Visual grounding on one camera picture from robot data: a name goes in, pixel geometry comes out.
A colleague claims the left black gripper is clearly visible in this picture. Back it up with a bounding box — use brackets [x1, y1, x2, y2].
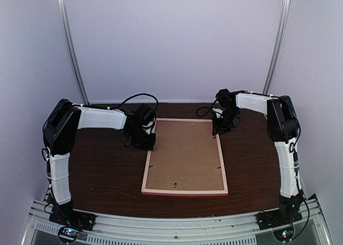
[128, 127, 157, 151]

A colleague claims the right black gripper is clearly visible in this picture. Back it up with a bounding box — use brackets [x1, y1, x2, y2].
[212, 108, 240, 136]

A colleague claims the brown backing board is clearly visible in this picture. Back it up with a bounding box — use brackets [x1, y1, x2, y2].
[146, 121, 225, 190]

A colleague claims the pink wooden picture frame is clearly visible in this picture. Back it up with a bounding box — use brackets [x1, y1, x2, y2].
[140, 118, 230, 196]

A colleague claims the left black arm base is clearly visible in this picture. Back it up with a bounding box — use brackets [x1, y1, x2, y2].
[46, 194, 96, 231]

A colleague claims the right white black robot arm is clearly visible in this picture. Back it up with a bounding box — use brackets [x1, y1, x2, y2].
[210, 89, 304, 225]

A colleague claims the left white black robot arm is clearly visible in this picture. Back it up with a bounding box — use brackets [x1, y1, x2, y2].
[42, 99, 156, 226]

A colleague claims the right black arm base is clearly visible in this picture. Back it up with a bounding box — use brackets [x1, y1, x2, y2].
[256, 194, 304, 230]

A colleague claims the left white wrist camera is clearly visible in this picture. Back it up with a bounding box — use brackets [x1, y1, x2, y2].
[142, 121, 155, 134]

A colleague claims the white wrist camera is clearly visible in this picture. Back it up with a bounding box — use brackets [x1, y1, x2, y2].
[142, 121, 155, 134]
[212, 108, 223, 118]

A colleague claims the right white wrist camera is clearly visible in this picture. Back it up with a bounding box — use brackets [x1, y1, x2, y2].
[212, 108, 223, 118]

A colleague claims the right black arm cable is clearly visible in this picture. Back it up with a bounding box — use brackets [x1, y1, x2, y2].
[196, 100, 218, 118]

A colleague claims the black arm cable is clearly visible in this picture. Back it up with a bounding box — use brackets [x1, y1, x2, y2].
[117, 93, 159, 117]
[196, 100, 218, 118]

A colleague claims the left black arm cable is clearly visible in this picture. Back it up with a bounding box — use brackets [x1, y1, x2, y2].
[117, 93, 159, 117]

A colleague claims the front aluminium rail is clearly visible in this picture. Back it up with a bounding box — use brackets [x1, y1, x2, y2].
[21, 198, 333, 245]

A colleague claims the right aluminium corner post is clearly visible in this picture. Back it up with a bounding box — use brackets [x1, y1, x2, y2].
[262, 0, 292, 95]

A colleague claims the aluminium corner post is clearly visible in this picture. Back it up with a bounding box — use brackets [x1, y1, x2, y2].
[262, 0, 292, 95]
[57, 0, 90, 105]

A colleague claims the left aluminium corner post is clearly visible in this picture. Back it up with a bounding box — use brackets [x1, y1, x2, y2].
[57, 0, 90, 105]

